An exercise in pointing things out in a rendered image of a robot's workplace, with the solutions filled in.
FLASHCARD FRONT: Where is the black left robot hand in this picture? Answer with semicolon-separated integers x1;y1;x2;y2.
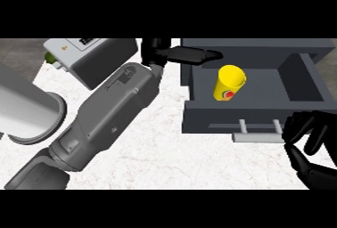
139;37;223;68

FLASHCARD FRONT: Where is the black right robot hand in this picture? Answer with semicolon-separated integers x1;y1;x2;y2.
281;110;337;191

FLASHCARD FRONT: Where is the yellow cup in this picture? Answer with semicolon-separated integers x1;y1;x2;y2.
211;64;247;102

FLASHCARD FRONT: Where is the dark grey open drawer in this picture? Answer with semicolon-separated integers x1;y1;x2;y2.
182;53;337;134

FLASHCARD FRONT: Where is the dark grey drawer front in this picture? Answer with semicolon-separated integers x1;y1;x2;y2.
182;100;337;134

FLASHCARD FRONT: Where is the grey box appliance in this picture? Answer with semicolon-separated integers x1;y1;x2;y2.
41;37;139;91

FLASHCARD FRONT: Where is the green object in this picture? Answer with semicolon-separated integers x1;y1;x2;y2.
44;52;58;64

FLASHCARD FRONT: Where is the pale grey cylinder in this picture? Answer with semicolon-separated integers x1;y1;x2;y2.
0;61;68;146

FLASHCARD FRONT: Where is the pale grey drawer handle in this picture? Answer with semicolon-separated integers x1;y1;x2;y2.
232;118;285;144

